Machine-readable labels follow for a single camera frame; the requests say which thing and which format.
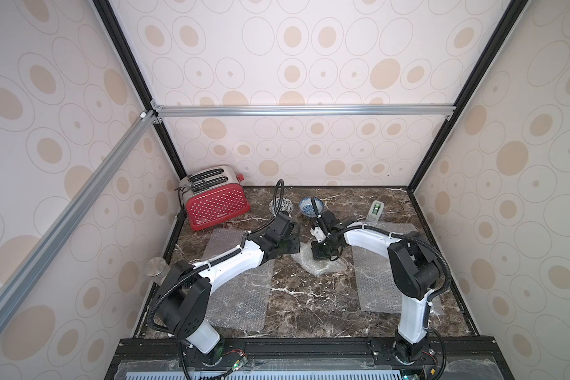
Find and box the bubble wrap sheet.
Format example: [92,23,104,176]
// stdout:
[199,229,276,333]
[292,243,347,276]
[345,223,448,314]

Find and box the blue white patterned bowl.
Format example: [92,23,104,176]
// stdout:
[299,196,325,218]

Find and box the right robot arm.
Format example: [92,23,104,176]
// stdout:
[311,211,451,364]

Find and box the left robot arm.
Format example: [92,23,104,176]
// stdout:
[147,212,301,356]

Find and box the black white patterned bowl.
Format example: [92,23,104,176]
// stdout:
[269,197,294,216]

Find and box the red silver toaster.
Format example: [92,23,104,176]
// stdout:
[178,166,251,231]

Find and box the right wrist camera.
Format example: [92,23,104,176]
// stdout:
[310,226,326,243]

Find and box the horizontal aluminium rail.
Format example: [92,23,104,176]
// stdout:
[155,104,456,118]

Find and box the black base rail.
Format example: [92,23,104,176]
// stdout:
[105,336,513,379]

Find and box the black right frame post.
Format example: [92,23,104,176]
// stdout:
[407,0,529,195]

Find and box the black frame post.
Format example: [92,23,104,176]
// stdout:
[407,0,529,195]
[92,0,186,180]

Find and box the black left frame post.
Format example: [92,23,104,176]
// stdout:
[92,0,186,180]

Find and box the left diagonal aluminium rail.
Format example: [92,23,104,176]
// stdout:
[0,109,157,333]

